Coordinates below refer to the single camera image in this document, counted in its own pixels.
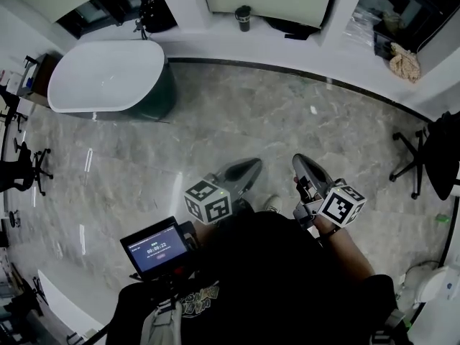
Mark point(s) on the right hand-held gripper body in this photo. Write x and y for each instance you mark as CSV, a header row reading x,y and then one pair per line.
x,y
341,207

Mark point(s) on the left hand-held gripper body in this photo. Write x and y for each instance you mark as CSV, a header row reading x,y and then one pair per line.
x,y
208,203

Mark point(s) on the person's left forearm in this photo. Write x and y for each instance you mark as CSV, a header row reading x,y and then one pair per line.
x,y
203,232

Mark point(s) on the person's right forearm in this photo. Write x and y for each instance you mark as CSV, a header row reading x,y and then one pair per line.
x,y
345,253

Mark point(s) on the person's right hand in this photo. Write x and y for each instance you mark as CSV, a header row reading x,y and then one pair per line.
x,y
297,185

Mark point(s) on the black wristband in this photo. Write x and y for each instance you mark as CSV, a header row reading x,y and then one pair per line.
x,y
331,232

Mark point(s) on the person's white shoe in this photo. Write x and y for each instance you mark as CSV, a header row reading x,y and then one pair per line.
x,y
273,203

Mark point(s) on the black chest-mounted monitor screen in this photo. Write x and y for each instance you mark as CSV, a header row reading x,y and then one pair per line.
x,y
158,252

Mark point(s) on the white paper scrap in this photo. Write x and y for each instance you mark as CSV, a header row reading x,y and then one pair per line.
x,y
313,110

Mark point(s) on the person's black t-shirt torso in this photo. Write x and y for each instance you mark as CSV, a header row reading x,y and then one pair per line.
x,y
273,282

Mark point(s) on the small green object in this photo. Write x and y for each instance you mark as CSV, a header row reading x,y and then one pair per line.
x,y
442,219

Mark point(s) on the black office chair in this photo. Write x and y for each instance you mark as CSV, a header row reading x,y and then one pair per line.
x,y
21,171
435,156
10,106

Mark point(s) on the white toilet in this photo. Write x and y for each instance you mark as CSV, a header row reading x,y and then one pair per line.
x,y
436,282

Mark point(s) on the beige crumpled cloth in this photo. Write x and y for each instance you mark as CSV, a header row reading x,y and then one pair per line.
x,y
406,63

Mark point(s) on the white freestanding bathtub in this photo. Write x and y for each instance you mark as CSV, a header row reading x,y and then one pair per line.
x,y
108,74

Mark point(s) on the black box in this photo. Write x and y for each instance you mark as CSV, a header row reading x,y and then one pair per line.
x,y
382,45

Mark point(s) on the white counter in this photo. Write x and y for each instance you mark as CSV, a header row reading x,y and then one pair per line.
x,y
68,304

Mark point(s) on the clear plastic wrap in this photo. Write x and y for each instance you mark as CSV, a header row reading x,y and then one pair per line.
x,y
361,29

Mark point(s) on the black tumbler cup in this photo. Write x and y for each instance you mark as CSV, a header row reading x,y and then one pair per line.
x,y
243,18

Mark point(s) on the small black tripod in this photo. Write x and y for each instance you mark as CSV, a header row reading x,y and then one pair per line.
x,y
140,27

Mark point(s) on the black backpack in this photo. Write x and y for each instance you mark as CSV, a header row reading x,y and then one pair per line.
x,y
156,13

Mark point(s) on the brown side cabinet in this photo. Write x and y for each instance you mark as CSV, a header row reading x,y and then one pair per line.
x,y
39,81

